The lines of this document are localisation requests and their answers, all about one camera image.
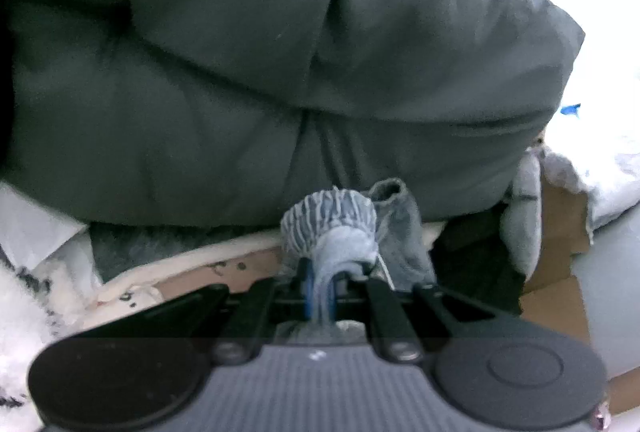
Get black clothes pile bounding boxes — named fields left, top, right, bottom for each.
left=430, top=202, right=526, bottom=318

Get grey neck pillow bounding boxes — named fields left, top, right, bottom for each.
left=500, top=147, right=545, bottom=275

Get white fluffy spotted blanket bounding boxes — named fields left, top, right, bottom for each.
left=0, top=182, right=108, bottom=432

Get grey upright panel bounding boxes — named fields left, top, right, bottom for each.
left=570, top=207, right=640, bottom=383

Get light blue denim pants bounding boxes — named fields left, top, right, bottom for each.
left=277, top=177, right=438, bottom=345

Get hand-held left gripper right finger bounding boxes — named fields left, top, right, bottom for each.
left=332, top=265, right=521, bottom=363

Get dark green duvet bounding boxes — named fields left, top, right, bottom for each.
left=0, top=0, right=586, bottom=229

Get flat cardboard sheet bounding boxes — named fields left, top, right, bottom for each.
left=520, top=182, right=640, bottom=418

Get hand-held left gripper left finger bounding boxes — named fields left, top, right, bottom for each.
left=77, top=259, right=314, bottom=363

